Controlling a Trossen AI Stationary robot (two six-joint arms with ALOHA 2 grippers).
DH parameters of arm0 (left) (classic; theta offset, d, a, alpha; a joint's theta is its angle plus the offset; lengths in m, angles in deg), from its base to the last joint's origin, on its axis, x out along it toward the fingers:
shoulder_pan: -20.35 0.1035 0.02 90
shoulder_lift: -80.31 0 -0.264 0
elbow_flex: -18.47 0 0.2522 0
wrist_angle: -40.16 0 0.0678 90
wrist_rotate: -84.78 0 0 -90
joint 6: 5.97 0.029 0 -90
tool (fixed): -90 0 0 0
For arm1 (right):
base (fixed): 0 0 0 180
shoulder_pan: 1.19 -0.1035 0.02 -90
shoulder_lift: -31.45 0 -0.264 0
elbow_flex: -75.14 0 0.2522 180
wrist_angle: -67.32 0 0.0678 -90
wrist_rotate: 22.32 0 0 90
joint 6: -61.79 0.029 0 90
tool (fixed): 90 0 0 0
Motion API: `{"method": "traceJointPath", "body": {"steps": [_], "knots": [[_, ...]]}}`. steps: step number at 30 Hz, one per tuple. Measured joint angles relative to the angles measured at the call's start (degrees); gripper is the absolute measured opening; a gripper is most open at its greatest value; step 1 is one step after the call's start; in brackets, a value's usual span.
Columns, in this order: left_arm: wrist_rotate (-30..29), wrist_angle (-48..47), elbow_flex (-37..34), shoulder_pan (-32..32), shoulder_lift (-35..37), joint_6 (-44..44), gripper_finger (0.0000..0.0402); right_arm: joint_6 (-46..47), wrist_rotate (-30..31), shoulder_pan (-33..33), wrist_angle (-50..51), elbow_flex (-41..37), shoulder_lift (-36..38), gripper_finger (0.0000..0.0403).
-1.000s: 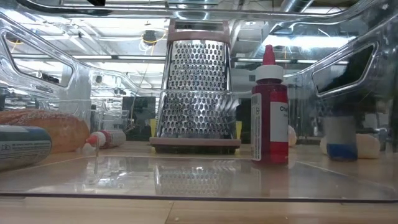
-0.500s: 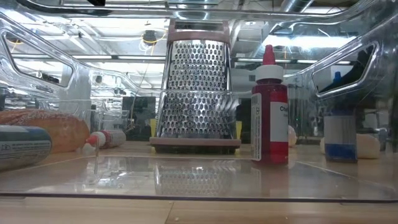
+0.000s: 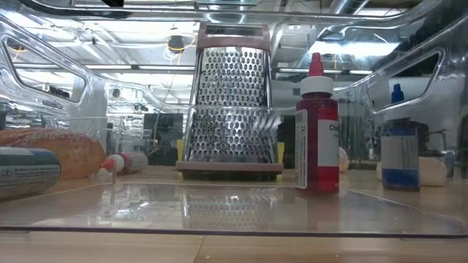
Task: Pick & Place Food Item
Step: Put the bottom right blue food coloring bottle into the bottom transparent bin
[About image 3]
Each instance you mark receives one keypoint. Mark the red cap ink bottle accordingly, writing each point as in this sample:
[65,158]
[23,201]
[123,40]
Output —
[133,162]
[316,146]

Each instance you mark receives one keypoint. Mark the blue cap ink bottle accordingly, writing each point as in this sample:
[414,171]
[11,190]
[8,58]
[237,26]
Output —
[400,153]
[25,173]

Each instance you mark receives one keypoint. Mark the black background screen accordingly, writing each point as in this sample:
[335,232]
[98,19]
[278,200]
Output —
[164,139]

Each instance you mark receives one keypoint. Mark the sugared bread loaf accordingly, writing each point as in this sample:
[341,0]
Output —
[73,153]

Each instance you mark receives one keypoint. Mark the clear plastic tray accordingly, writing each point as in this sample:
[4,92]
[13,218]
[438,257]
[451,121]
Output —
[73,219]

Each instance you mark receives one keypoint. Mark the silver ventilation duct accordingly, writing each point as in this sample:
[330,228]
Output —
[345,5]

